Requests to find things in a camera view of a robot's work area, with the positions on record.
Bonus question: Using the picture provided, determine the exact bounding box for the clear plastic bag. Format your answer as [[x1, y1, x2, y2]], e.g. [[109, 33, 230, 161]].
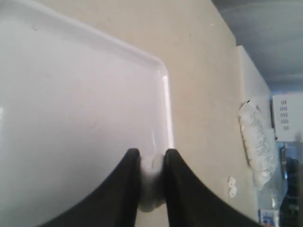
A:
[[238, 101, 277, 191]]

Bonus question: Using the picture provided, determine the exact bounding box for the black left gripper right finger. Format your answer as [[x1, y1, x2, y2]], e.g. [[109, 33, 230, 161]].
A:
[[164, 149, 259, 227]]

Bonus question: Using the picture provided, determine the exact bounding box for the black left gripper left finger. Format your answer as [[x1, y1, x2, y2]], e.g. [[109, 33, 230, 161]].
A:
[[43, 148, 140, 227]]

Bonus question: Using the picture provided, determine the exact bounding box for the white box with vents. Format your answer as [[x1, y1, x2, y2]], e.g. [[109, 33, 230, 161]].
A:
[[272, 93, 303, 142]]

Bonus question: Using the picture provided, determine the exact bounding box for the white plastic tray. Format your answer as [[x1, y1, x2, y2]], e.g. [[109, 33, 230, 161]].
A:
[[0, 0, 174, 227]]

